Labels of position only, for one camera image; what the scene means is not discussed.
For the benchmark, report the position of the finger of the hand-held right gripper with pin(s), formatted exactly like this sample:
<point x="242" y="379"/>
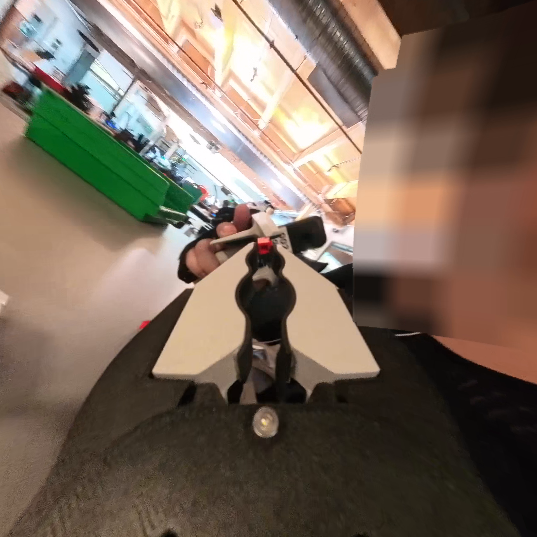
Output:
<point x="266" y="277"/>

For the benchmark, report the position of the small red lego brick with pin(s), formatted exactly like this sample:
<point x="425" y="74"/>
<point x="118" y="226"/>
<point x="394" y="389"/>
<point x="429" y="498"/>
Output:
<point x="263" y="246"/>

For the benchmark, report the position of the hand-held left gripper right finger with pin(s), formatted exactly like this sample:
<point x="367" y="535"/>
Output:
<point x="331" y="331"/>

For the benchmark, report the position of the ribbed grey ventilation duct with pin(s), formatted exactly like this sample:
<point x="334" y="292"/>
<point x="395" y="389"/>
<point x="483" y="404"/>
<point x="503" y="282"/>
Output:
<point x="331" y="54"/>

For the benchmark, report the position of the long green storage bin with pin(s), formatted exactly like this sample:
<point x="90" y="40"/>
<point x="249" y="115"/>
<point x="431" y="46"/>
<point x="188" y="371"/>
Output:
<point x="96" y="163"/>

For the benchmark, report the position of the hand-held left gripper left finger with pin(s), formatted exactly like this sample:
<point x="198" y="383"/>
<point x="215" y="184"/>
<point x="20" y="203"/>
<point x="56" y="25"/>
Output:
<point x="197" y="331"/>

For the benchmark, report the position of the short green storage bin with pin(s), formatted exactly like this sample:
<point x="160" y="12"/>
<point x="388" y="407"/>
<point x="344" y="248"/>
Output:
<point x="180" y="197"/>

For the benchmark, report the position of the person's right hand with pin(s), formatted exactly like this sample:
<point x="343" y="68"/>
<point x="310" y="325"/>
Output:
<point x="205" y="258"/>

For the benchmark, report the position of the person's black-clothed torso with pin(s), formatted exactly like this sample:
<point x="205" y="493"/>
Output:
<point x="495" y="419"/>

